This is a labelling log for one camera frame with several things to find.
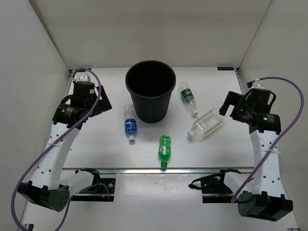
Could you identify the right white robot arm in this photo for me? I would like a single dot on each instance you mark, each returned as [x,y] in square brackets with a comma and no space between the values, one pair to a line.
[260,195]

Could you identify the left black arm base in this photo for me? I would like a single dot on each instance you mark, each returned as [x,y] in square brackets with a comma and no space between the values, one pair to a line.
[101,190]

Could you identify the aluminium table rail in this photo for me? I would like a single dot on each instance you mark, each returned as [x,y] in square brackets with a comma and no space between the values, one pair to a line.
[156,170]

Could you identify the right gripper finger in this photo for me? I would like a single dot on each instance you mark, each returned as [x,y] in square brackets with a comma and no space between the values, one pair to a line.
[232,98]
[223,111]

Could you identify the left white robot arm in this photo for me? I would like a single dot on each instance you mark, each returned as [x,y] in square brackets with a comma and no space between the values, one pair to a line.
[45,188]

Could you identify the blue table label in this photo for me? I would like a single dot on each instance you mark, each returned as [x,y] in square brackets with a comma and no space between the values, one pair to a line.
[225,68]

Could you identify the green label clear bottle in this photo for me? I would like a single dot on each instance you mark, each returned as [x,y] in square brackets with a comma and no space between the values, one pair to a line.
[188,98]

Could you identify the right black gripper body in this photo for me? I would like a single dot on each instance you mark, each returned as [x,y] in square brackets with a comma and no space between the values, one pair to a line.
[239,111]

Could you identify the blue label water bottle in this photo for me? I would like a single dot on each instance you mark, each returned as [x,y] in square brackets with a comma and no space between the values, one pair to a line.
[130,123]

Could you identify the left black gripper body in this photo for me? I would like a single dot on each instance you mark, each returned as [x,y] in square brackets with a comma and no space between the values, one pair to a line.
[91,102]

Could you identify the large clear plastic bottle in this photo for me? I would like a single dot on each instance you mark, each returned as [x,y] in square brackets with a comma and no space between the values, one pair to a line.
[205,124]

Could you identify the green soda bottle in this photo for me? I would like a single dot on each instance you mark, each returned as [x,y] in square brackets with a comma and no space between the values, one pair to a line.
[164,151]

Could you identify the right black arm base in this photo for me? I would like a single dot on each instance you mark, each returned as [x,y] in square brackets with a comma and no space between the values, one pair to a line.
[213,189]

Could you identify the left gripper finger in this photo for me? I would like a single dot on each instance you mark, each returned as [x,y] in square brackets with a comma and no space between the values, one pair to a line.
[101,106]
[103,96]

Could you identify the black ribbed plastic bin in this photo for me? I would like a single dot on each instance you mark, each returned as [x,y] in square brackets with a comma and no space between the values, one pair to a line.
[150,84]

